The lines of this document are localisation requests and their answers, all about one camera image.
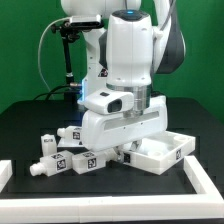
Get grey camera cable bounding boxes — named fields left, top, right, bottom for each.
left=37, top=17, right=72, bottom=93

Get white block left edge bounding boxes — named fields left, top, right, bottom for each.
left=0, top=160, right=13, bottom=193

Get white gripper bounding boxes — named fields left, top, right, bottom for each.
left=81, top=96, right=168, bottom=163

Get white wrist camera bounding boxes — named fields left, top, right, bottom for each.
left=84, top=89, right=134, bottom=115

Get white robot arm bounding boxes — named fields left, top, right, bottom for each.
left=61, top=0, right=185, bottom=152

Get camera on black stand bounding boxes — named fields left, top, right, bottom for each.
left=50, top=15, right=104, bottom=101

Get white L-shaped fence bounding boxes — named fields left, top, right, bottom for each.
left=0, top=156, right=224, bottom=224

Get black cables on table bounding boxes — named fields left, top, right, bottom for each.
left=33, top=83, right=82, bottom=102

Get white marker sheet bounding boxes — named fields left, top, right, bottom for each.
left=58, top=138, right=82, bottom=148

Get white square tabletop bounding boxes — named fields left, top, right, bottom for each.
left=119, top=131, right=196, bottom=175

